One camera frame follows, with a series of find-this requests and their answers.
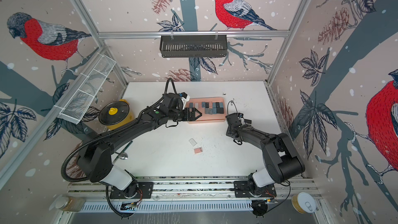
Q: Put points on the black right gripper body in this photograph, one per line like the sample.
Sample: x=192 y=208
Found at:
x=229 y=130

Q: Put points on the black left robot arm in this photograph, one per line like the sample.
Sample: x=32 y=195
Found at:
x=95 y=156

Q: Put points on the white wire mesh shelf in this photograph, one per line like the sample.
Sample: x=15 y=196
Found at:
x=88 y=85

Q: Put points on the glass jar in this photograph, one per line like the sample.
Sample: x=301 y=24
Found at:
x=69 y=204

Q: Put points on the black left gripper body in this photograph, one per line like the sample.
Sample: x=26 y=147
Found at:
x=178 y=114

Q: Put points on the yellow tape roll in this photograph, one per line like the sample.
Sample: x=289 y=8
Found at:
x=304 y=203

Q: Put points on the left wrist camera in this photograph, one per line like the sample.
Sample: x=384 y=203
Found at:
x=184 y=97

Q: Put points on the black hanging wire basket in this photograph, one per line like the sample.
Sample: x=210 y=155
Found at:
x=194 y=46

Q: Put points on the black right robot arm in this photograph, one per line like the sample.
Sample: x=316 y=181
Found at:
x=281 y=159

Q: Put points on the pink plastic storage tray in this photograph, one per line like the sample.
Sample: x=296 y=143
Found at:
x=208 y=118

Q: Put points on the pink eraser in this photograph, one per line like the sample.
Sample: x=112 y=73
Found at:
x=198 y=150

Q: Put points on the yellow electric cooking pot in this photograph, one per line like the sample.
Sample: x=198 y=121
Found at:
x=116 y=114

